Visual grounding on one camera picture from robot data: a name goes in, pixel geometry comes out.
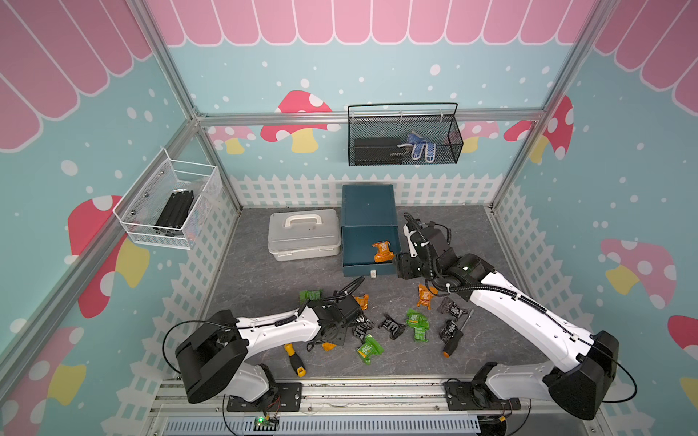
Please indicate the teal drawer cabinet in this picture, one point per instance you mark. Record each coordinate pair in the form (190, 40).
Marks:
(368, 217)

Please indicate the yellow black screwdriver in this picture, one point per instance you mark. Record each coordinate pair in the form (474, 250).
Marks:
(295, 360)

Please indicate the black wire wall basket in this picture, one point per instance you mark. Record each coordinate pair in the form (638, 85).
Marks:
(434, 121)

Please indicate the grey plastic toolbox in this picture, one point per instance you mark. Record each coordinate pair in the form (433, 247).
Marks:
(304, 235)

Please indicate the orange black screwdriver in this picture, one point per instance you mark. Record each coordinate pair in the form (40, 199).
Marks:
(452, 344)

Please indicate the white wire wall basket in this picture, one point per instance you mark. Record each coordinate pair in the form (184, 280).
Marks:
(138, 211)

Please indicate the black cookie pack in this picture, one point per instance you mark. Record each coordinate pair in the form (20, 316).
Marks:
(362, 330)
(449, 307)
(392, 326)
(448, 331)

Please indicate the green cookie pack right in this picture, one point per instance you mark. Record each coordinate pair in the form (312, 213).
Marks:
(419, 323)

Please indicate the black cookie pack centre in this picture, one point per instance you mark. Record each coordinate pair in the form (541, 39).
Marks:
(392, 326)

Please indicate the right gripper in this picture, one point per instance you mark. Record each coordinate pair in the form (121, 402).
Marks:
(403, 262)

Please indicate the black cookie pack left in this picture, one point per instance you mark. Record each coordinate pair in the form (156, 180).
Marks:
(362, 330)

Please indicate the green cookie pack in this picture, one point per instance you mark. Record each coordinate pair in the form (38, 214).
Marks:
(369, 348)
(310, 295)
(419, 323)

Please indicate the small green circuit board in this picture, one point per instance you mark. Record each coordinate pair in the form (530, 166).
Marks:
(266, 424)

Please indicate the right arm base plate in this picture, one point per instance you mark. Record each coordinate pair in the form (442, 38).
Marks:
(468, 396)

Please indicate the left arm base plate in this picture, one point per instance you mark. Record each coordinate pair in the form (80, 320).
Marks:
(282, 397)

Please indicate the blue white item in basket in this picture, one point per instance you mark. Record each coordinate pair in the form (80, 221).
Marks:
(419, 148)

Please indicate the green cookie pack left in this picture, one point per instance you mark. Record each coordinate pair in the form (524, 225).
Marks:
(310, 295)

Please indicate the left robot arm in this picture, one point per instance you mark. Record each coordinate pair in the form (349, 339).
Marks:
(212, 360)

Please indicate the black cookie pack far right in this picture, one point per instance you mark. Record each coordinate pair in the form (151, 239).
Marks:
(449, 307)

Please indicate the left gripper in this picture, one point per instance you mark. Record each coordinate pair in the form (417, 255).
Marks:
(339, 338)

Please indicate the black box in white basket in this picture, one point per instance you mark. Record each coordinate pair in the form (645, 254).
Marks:
(175, 213)

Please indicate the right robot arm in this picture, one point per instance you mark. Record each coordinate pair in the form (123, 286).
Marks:
(580, 366)

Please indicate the green cookie pack front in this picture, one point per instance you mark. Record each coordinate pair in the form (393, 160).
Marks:
(369, 348)

